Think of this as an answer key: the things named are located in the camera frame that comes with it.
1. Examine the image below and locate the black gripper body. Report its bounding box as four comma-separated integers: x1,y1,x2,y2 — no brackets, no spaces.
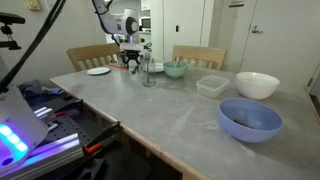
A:
123,50,143,60

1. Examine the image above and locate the white round plate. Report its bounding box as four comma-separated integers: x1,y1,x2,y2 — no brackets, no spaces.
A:
143,62,166,74
86,66,111,76

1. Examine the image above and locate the silver fork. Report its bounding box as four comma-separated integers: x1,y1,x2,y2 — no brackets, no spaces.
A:
143,51,152,84

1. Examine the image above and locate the clear glass jar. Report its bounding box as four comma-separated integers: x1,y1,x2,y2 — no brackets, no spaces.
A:
139,57,157,88

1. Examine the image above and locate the microwave oven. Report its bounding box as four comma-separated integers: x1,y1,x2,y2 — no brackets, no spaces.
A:
140,17,152,30

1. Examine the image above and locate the light wooden slat-back chair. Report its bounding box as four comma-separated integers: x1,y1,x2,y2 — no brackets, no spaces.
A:
65,43,120,73
171,44,228,71

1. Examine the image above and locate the green bowl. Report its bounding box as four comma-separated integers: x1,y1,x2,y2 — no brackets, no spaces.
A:
162,60,190,80

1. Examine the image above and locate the silver utensil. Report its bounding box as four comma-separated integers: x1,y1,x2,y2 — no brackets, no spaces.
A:
175,55,184,69

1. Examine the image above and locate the white upper kitchen cabinet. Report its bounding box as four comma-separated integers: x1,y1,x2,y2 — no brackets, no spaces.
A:
140,0,151,11

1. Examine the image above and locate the white closet door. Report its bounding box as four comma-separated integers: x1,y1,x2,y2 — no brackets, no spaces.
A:
163,0,206,62

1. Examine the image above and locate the clear plastic container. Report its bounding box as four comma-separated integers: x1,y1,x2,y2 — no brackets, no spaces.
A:
195,74,230,99

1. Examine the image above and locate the black perforated mounting board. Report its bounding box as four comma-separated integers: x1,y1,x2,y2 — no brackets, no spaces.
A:
43,114,101,148

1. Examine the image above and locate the short aluminium extrusion block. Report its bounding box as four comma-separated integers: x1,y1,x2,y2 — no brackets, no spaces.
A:
33,105,58,123

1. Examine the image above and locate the dark blue cloth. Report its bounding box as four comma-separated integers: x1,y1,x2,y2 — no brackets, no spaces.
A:
18,79,66,101

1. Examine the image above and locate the blue bowl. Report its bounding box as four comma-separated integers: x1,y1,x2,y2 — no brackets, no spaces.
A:
217,97,285,144

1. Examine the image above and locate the white bowl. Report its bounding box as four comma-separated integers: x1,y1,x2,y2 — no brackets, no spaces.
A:
235,71,281,101

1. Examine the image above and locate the small brown item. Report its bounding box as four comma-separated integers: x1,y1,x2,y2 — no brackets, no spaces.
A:
233,118,256,130

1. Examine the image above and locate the white door with lever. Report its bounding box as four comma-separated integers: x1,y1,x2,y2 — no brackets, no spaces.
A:
239,0,320,88

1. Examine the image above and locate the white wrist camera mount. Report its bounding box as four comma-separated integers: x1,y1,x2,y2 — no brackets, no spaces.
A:
119,42,148,53

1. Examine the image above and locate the black clamp orange handle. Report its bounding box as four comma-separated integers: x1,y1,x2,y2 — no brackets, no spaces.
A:
82,120,123,155
49,98,84,118

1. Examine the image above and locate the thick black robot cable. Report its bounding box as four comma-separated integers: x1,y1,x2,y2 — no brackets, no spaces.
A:
0,0,68,94

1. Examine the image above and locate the white wall switch plate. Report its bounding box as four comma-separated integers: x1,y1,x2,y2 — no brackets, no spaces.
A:
44,0,63,14

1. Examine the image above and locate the black plastic bracket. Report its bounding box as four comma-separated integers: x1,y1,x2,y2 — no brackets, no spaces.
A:
74,156,111,180

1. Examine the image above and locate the beige wall thermostat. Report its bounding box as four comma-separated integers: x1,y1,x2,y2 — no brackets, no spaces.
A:
25,0,42,12

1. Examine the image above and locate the long aluminium extrusion rail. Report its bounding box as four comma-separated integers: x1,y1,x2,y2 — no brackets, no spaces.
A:
0,132,84,180

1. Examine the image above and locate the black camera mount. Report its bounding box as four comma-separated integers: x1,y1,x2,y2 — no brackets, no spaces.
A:
0,23,23,51

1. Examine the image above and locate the silver door lever handle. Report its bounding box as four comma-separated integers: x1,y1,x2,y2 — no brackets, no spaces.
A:
251,25,264,35

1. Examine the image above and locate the black camera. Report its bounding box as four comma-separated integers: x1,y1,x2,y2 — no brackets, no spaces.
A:
0,12,27,25

